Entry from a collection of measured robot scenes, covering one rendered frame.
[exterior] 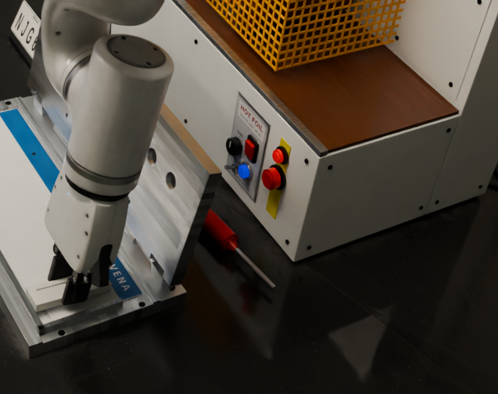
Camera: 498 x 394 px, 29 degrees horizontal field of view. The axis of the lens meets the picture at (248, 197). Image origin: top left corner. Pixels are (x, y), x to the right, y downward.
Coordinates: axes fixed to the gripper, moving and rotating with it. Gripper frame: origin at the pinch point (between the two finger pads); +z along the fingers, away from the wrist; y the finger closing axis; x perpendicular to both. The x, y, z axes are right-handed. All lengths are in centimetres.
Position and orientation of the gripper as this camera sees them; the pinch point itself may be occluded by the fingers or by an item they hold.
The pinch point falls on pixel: (69, 278)
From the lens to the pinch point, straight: 118.8
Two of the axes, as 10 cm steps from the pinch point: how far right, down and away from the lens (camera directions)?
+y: 5.2, 6.2, -5.8
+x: 7.9, -1.1, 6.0
